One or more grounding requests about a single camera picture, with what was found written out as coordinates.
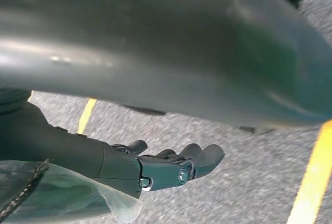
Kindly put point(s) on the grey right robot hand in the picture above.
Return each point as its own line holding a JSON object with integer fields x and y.
{"x": 78, "y": 157}

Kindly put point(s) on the translucent plastic cover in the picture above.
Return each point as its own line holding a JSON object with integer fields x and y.
{"x": 65, "y": 198}

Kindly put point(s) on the yellow floor tape outline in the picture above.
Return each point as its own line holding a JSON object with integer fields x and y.
{"x": 311, "y": 174}

